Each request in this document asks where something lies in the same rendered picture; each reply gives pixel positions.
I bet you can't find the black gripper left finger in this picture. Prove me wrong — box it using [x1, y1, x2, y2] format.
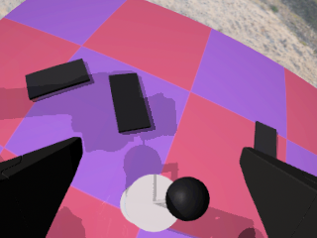
[0, 136, 83, 238]

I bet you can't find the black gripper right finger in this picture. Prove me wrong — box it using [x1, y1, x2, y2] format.
[239, 147, 317, 238]

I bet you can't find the black flat rectangular block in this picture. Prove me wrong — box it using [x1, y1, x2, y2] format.
[25, 59, 90, 100]
[108, 72, 151, 132]
[254, 120, 277, 159]

